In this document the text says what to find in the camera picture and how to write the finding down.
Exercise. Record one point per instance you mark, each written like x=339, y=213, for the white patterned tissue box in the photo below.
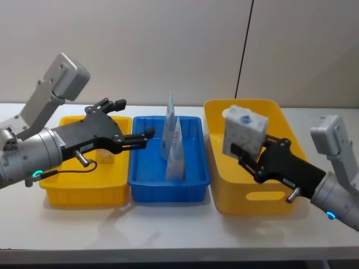
x=244, y=129

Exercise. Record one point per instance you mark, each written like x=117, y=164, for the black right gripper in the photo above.
x=289, y=168

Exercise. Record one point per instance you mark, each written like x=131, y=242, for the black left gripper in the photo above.
x=92, y=129

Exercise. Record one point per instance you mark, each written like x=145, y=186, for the tall yellow plastic bin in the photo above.
x=232, y=193

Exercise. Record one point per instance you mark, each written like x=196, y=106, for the shallow yellow plastic bin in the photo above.
x=84, y=193

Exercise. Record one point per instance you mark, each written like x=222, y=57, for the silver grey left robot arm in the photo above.
x=28, y=159

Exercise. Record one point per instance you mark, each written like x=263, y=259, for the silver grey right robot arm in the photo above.
x=336, y=193

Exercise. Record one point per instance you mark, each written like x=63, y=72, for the blue plastic bin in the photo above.
x=168, y=193

